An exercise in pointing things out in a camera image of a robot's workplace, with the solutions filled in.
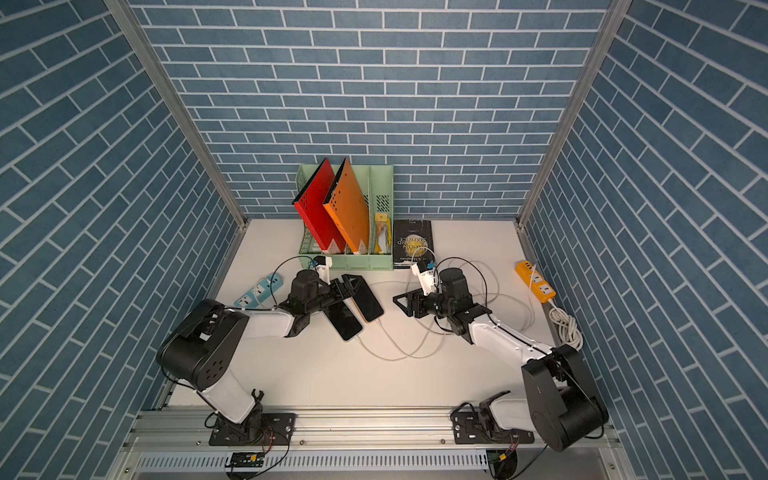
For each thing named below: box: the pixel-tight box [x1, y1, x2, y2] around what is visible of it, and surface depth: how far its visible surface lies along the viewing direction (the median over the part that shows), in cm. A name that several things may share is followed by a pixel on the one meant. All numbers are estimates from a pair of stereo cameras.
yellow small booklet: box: [374, 212, 392, 254], surface depth 114 cm
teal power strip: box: [234, 272, 284, 308], surface depth 98 cm
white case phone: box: [323, 299, 364, 342], surface depth 93 cm
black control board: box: [225, 452, 265, 468], surface depth 73 cm
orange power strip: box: [514, 260, 557, 303], surface depth 100 cm
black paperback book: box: [393, 219, 435, 269], surface depth 114 cm
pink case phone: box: [351, 276, 384, 323], surface depth 98 cm
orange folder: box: [323, 157, 369, 254], surface depth 93 cm
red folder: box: [291, 158, 346, 251], surface depth 90 cm
